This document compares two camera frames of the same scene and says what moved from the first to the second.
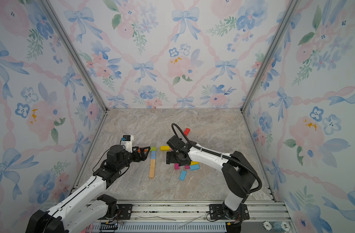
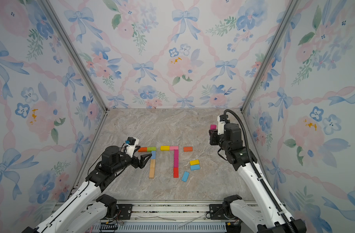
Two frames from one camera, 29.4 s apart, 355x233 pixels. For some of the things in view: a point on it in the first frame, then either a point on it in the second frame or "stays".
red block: [186, 131] -> [176, 172]
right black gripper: [169, 157] -> [214, 136]
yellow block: [165, 148] stays
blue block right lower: [194, 167] stays
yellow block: [194, 162] stays
